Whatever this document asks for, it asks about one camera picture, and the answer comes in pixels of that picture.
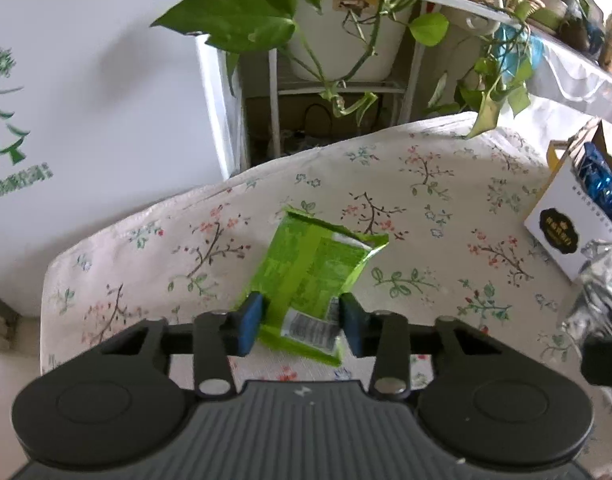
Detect green white flower pot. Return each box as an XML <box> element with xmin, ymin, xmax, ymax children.
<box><xmin>528</xmin><ymin>0</ymin><xmax>568</xmax><ymax>36</ymax></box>

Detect cardboard box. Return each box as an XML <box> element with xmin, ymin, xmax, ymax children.
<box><xmin>524</xmin><ymin>117</ymin><xmax>612</xmax><ymax>280</ymax></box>

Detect silver foil snack packet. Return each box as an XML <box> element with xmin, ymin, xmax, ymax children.
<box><xmin>560</xmin><ymin>240</ymin><xmax>612</xmax><ymax>349</ymax></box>

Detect floral tablecloth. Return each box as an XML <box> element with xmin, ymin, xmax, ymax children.
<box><xmin>40</xmin><ymin>102</ymin><xmax>588</xmax><ymax>378</ymax></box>

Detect green snack packet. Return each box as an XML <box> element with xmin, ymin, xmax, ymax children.
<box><xmin>245</xmin><ymin>208</ymin><xmax>389</xmax><ymax>366</ymax></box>

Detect green pothos plant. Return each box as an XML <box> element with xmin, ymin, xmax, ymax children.
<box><xmin>156</xmin><ymin>0</ymin><xmax>544</xmax><ymax>133</ymax></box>

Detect white metal plant stand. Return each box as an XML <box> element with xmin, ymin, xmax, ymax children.
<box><xmin>268</xmin><ymin>0</ymin><xmax>512</xmax><ymax>157</ymax></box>

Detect dark blue foil snack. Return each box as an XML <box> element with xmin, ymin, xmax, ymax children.
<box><xmin>576</xmin><ymin>142</ymin><xmax>612</xmax><ymax>222</ymax></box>

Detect white refrigerator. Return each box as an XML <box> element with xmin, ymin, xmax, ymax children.
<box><xmin>0</xmin><ymin>0</ymin><xmax>245</xmax><ymax>316</ymax></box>

